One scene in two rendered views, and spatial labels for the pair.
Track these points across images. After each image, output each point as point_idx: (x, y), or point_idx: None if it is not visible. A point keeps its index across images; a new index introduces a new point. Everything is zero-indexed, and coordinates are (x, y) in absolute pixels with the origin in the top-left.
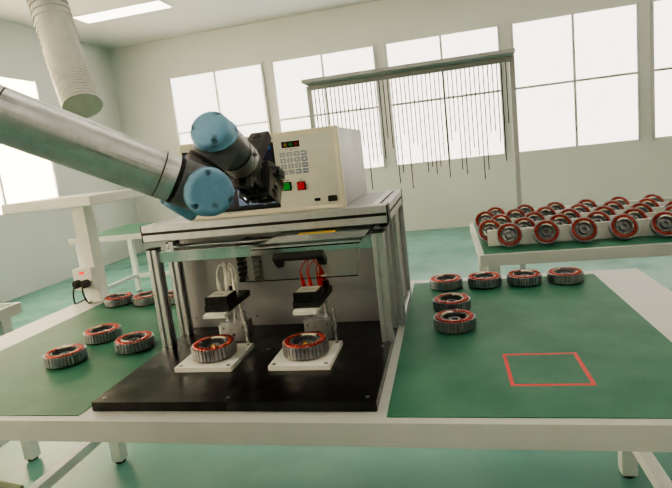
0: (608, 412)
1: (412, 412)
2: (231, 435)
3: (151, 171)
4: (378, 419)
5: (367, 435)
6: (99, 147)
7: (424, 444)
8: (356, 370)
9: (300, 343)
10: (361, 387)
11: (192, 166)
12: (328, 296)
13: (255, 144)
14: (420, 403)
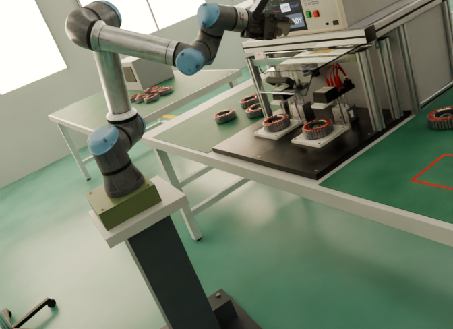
0: (439, 214)
1: (332, 185)
2: (255, 177)
3: (160, 56)
4: (312, 185)
5: (307, 193)
6: (137, 48)
7: (332, 205)
8: (331, 151)
9: (313, 127)
10: (320, 163)
11: (179, 49)
12: (361, 88)
13: (257, 2)
14: (343, 181)
